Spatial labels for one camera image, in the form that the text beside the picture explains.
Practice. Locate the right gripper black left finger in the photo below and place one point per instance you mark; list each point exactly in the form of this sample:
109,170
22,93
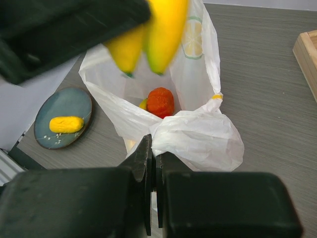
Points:
113,202

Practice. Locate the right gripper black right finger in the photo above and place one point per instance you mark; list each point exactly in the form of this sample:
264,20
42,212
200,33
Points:
222,204

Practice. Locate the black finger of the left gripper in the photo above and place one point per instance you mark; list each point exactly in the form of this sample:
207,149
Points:
39,35

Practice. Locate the white plastic bag lemon print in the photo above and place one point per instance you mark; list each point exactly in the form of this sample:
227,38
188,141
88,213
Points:
198,133

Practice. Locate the orange persimmon fruit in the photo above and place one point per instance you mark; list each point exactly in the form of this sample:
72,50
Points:
160,102

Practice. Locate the yellow lemon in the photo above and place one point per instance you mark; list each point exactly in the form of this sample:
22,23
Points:
143,104

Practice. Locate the yellow banana bunch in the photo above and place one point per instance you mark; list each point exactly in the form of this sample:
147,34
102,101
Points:
159,38

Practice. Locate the dark fruit plate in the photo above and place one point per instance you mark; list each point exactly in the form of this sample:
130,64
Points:
69,101

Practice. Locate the wooden clothes rack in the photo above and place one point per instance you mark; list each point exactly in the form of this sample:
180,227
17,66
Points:
305,52

